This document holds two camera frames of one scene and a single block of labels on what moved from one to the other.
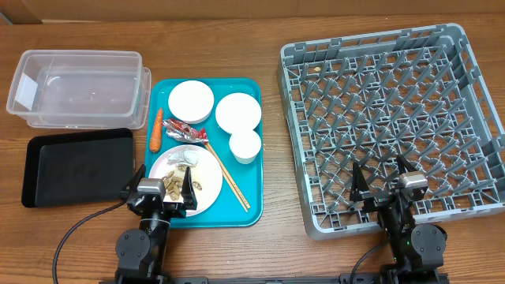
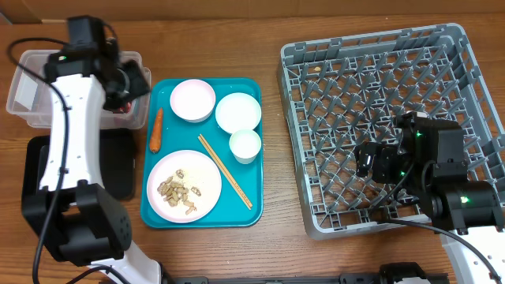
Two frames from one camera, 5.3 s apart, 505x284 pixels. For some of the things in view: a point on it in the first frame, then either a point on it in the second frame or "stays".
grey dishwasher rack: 415,93 stays
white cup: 245,143 stays
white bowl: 237,112 stays
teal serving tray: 213,127 stays
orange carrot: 156,134 stays
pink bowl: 191,102 stays
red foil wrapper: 184,132 → 128,109
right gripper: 358,184 → 386,158
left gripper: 177,211 → 137,84
